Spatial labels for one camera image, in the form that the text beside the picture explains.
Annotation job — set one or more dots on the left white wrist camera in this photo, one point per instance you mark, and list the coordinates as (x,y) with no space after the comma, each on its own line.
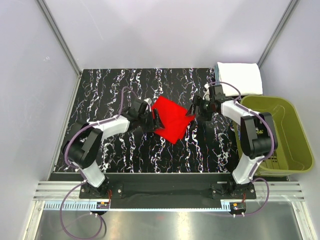
(139,106)

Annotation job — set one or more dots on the aluminium frame rail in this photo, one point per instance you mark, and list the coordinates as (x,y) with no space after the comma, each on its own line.
(279,191)

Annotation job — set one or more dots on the olive green plastic basket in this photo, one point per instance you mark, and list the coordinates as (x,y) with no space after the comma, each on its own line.
(293,154)

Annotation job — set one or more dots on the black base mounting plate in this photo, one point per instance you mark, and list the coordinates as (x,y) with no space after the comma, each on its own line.
(217,186)

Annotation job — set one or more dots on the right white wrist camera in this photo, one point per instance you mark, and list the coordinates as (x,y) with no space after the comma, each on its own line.
(213,93)

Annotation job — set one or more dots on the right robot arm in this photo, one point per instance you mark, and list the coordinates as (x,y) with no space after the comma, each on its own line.
(258,139)

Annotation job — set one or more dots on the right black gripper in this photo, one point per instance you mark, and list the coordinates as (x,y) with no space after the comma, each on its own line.
(197,101)

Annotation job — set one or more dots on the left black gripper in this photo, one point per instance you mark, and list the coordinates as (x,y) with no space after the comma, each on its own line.
(156,123)

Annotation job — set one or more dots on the white folded t-shirt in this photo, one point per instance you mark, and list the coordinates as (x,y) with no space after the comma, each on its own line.
(246,77)

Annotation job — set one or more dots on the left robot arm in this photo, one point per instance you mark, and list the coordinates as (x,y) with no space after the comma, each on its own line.
(80,150)

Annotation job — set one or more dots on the left aluminium corner post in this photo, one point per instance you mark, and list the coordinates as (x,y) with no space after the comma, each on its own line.
(58,35)

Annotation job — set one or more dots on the right aluminium corner post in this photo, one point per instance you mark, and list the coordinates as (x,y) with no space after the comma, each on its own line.
(292,5)

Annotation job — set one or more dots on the white slotted cable duct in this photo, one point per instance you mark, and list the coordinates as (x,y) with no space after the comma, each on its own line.
(116,205)

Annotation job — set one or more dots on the aluminium corner post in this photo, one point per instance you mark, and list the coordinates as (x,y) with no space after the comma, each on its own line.
(58,35)
(292,5)

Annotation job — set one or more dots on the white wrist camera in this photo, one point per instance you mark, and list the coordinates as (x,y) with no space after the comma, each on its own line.
(139,106)
(213,93)

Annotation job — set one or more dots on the red t-shirt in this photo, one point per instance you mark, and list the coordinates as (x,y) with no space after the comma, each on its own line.
(174,118)

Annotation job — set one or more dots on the light blue folded t-shirt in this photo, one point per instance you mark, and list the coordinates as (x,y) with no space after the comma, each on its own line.
(217,73)

